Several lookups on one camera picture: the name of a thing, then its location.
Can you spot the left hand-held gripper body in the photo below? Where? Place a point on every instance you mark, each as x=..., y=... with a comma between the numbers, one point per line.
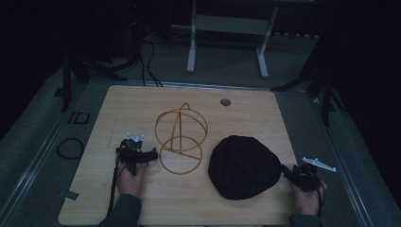
x=130, y=153

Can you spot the person's left hand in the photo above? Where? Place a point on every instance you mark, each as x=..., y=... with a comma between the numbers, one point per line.
x=130, y=183

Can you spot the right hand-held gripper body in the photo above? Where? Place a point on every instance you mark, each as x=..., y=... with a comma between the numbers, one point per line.
x=307, y=176

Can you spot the black tripod stand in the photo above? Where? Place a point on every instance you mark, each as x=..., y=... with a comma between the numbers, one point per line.
x=326, y=91
x=66, y=85

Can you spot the grey table grommet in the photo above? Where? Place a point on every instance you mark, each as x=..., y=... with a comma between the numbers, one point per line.
x=225, y=102

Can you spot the person's right hand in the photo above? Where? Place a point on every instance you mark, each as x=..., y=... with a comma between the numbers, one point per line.
x=307, y=200

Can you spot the white metal table frame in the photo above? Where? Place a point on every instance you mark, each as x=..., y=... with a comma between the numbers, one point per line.
x=231, y=24

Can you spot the black hat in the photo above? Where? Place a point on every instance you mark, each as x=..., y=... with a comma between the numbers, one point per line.
x=244, y=167

